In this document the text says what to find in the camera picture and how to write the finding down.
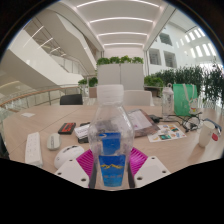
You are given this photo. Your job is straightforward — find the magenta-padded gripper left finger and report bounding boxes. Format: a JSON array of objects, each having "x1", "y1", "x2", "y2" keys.
[{"x1": 54, "y1": 148, "x2": 100, "y2": 190}]

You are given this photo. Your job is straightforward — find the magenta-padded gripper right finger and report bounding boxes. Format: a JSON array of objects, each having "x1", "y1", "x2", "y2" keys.
[{"x1": 127, "y1": 146, "x2": 172, "y2": 189}]

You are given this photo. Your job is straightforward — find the clear bottle with blue label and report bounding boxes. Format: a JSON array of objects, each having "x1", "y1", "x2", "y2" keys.
[{"x1": 87, "y1": 83, "x2": 136, "y2": 191}]

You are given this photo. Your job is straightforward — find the white round device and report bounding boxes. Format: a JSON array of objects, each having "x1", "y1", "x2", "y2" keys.
[{"x1": 53, "y1": 144, "x2": 86, "y2": 170}]

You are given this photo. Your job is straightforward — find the white computer mouse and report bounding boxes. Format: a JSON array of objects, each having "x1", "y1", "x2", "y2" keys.
[{"x1": 46, "y1": 132, "x2": 62, "y2": 151}]

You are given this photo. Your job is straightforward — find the colourful sticker sheet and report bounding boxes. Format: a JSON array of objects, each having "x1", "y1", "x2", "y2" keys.
[{"x1": 147, "y1": 123, "x2": 187, "y2": 144}]

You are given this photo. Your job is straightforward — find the white card box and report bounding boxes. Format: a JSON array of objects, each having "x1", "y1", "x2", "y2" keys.
[{"x1": 73, "y1": 123, "x2": 91, "y2": 141}]

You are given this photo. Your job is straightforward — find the red and black box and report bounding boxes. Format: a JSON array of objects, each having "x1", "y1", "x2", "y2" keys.
[{"x1": 57, "y1": 121, "x2": 77, "y2": 136}]

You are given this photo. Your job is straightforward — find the white power strip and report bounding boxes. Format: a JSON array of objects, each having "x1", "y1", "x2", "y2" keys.
[{"x1": 24, "y1": 131, "x2": 45, "y2": 168}]

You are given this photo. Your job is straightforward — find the black power adapter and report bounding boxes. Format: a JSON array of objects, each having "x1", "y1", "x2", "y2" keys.
[{"x1": 147, "y1": 113, "x2": 161, "y2": 123}]

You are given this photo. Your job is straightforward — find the white paper cup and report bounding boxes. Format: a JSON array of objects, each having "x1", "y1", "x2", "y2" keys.
[{"x1": 198, "y1": 119, "x2": 217, "y2": 149}]

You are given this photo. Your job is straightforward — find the white paper sheet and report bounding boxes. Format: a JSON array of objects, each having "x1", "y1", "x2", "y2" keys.
[{"x1": 20, "y1": 111, "x2": 36, "y2": 119}]

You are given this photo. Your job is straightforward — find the black chair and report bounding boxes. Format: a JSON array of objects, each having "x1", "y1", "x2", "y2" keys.
[{"x1": 59, "y1": 93, "x2": 84, "y2": 106}]

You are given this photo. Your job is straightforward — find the green tote bag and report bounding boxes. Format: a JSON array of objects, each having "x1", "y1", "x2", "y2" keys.
[{"x1": 172, "y1": 83, "x2": 199, "y2": 117}]

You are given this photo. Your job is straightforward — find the wood-topped glass railing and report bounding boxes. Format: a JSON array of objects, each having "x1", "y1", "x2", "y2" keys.
[{"x1": 0, "y1": 85, "x2": 82, "y2": 113}]

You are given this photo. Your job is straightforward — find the small potted green plant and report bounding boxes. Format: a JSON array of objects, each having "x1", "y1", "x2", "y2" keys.
[{"x1": 77, "y1": 76, "x2": 99, "y2": 99}]

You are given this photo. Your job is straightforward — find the green hedge plants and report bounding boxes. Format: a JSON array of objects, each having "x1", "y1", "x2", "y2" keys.
[{"x1": 143, "y1": 63, "x2": 224, "y2": 108}]

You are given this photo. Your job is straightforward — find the white planter with green plants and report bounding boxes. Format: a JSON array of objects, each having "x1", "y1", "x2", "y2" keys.
[{"x1": 96, "y1": 55, "x2": 145, "y2": 91}]

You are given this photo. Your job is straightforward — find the ceiling light strips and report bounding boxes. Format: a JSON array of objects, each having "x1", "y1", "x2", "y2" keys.
[{"x1": 75, "y1": 0, "x2": 162, "y2": 48}]

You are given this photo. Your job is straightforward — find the black cable bundle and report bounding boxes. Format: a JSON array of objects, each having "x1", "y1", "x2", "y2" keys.
[{"x1": 165, "y1": 112, "x2": 203, "y2": 133}]

